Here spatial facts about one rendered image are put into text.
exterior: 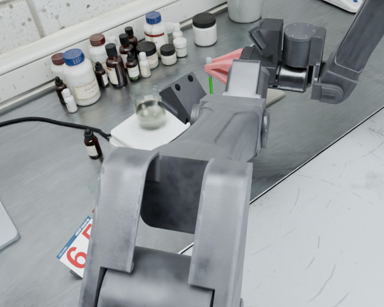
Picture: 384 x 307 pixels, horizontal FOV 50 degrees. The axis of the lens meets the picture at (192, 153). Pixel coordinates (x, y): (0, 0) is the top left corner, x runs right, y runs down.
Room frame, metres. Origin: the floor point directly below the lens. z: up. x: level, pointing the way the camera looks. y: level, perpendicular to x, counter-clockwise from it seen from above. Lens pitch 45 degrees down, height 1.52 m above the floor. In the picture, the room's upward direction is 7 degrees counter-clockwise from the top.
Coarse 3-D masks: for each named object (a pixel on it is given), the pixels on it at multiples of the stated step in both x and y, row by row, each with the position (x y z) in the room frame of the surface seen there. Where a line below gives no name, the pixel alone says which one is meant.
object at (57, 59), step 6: (54, 54) 0.92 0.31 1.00; (60, 54) 0.92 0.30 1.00; (54, 60) 0.89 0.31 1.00; (60, 60) 0.89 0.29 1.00; (54, 66) 0.90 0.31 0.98; (60, 66) 0.89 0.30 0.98; (54, 72) 0.89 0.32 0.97; (60, 72) 0.88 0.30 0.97; (54, 78) 0.90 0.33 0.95; (60, 78) 0.88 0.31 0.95; (66, 84) 0.88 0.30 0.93
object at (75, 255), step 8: (88, 224) 0.44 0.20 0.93; (88, 232) 0.42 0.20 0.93; (80, 240) 0.41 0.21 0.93; (88, 240) 0.41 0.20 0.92; (72, 248) 0.39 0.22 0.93; (80, 248) 0.39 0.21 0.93; (64, 256) 0.38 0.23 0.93; (72, 256) 0.38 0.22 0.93; (80, 256) 0.38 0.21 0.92; (72, 264) 0.37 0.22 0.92; (80, 264) 0.37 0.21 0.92; (80, 272) 0.36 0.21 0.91
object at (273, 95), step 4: (252, 44) 0.82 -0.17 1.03; (268, 88) 0.80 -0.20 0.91; (268, 92) 0.79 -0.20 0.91; (272, 92) 0.78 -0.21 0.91; (276, 92) 0.78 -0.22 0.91; (280, 92) 0.78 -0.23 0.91; (268, 96) 0.77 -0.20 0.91; (272, 96) 0.77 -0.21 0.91; (276, 96) 0.77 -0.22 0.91; (280, 96) 0.77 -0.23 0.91; (268, 100) 0.76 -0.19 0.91; (272, 100) 0.75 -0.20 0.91; (276, 100) 0.76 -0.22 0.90; (268, 104) 0.75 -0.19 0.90
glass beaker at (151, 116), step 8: (136, 88) 0.65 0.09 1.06; (144, 88) 0.66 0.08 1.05; (152, 88) 0.66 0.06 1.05; (160, 88) 0.64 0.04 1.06; (136, 96) 0.65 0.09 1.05; (144, 96) 0.66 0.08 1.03; (152, 96) 0.66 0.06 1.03; (160, 96) 0.61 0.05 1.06; (136, 104) 0.61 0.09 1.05; (144, 104) 0.60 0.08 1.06; (152, 104) 0.60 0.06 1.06; (160, 104) 0.61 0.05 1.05; (136, 112) 0.61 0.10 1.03; (144, 112) 0.60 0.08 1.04; (152, 112) 0.60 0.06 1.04; (160, 112) 0.61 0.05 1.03; (144, 120) 0.60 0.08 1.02; (152, 120) 0.60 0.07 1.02; (160, 120) 0.60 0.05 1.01; (144, 128) 0.60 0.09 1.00; (152, 128) 0.60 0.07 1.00; (160, 128) 0.60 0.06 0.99
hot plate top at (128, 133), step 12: (132, 120) 0.64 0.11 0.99; (168, 120) 0.63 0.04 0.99; (120, 132) 0.61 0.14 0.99; (132, 132) 0.61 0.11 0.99; (144, 132) 0.60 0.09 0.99; (156, 132) 0.60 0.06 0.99; (168, 132) 0.59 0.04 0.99; (180, 132) 0.59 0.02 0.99; (132, 144) 0.57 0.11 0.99; (144, 144) 0.57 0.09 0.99; (156, 144) 0.56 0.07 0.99
